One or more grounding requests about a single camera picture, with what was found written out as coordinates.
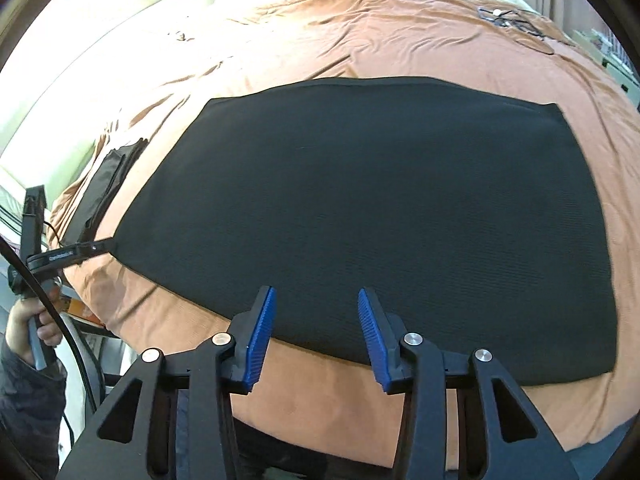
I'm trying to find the cream padded headboard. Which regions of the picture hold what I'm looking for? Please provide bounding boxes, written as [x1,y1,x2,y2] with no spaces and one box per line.
[0,0,222,188]

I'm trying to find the person's left hand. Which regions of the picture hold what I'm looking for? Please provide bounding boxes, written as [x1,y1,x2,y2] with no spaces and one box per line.
[4,297,63,357]

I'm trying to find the person's left forearm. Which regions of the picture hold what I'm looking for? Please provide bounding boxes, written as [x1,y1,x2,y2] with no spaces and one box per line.
[0,342,69,463]

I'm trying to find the folded black clothes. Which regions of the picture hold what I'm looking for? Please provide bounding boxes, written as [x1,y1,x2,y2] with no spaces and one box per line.
[75,137,149,244]

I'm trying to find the orange box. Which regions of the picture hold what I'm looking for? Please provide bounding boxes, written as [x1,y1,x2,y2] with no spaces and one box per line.
[59,296,107,330]

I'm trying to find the thin black cable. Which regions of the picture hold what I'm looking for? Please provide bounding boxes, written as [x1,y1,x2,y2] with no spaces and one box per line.
[475,5,557,57]

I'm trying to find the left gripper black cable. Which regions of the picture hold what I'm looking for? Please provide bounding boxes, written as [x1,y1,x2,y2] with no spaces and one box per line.
[0,239,107,413]

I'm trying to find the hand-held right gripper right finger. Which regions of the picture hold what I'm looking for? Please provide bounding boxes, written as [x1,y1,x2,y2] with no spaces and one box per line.
[356,287,581,480]

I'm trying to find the black T-shirt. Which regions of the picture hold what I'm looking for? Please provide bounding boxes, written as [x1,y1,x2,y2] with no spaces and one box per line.
[112,76,617,387]

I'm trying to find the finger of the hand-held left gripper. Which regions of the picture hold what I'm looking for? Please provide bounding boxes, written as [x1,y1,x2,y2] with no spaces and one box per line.
[75,236,115,257]

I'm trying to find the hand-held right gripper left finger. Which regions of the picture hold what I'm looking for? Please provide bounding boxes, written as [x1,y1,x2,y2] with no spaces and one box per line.
[59,285,278,480]

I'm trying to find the brown blanket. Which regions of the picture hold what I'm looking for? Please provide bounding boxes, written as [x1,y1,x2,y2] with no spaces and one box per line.
[47,0,640,472]

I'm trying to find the white nightstand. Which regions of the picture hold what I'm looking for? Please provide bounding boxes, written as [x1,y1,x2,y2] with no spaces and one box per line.
[570,25,639,111]

